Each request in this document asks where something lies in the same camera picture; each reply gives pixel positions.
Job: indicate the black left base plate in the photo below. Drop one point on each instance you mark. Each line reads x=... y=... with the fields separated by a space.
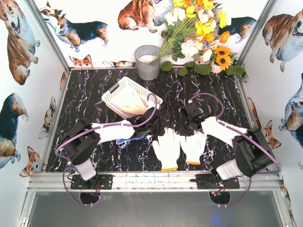
x=102 y=182

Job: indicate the white perforated storage basket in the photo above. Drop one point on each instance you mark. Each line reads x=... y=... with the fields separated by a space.
x=113 y=97

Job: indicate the white glove orange cuff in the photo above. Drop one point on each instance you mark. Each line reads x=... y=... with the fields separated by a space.
x=193 y=147

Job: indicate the blue dotted white glove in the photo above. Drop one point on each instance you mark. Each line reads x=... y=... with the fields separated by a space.
x=123 y=143

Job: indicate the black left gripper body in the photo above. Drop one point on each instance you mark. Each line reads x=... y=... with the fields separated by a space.
x=160 y=121

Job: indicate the aluminium front rail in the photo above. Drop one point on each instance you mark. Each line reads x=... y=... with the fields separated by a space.
x=148 y=181

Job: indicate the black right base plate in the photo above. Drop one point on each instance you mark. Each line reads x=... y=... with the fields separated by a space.
x=211 y=181

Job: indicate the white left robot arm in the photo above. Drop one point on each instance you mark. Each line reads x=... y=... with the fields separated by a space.
x=80 y=141

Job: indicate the yellow dotted white glove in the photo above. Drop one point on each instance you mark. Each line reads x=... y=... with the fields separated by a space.
x=167 y=149

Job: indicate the grey metal bucket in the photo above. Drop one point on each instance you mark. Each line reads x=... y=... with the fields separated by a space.
x=148 y=66

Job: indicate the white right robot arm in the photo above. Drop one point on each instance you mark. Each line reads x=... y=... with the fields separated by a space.
x=251 y=152

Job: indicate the artificial flower bouquet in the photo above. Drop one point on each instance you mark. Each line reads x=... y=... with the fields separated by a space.
x=198 y=29

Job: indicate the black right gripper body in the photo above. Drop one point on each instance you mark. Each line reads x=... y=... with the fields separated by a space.
x=186 y=128

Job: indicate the cream knit glove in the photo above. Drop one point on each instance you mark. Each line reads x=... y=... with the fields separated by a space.
x=132 y=103

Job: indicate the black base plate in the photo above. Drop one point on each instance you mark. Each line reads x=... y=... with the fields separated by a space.
x=211 y=181
x=102 y=182

